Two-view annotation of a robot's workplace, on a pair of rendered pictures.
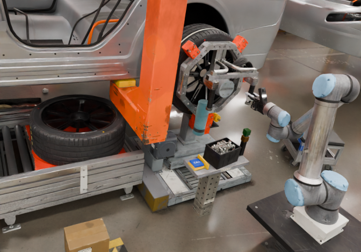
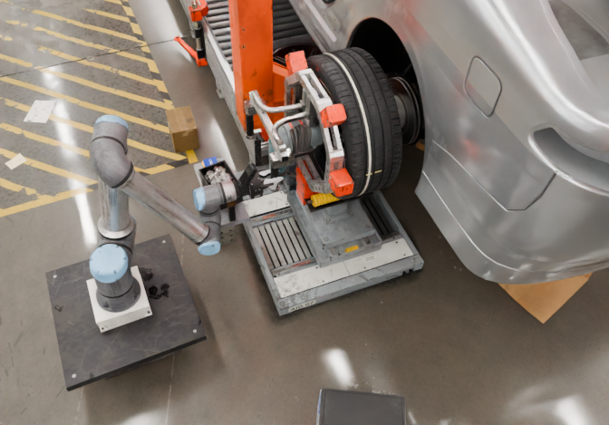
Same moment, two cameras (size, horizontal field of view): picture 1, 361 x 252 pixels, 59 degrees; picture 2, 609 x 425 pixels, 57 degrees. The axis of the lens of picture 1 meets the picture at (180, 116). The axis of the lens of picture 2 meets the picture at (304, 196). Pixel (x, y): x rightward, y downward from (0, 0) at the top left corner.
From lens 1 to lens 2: 3.30 m
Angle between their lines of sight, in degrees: 75
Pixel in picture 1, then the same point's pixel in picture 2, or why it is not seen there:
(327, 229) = (91, 285)
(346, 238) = (89, 329)
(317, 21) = not seen: outside the picture
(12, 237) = (211, 95)
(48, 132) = not seen: hidden behind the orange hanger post
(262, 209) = (159, 246)
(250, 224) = (194, 288)
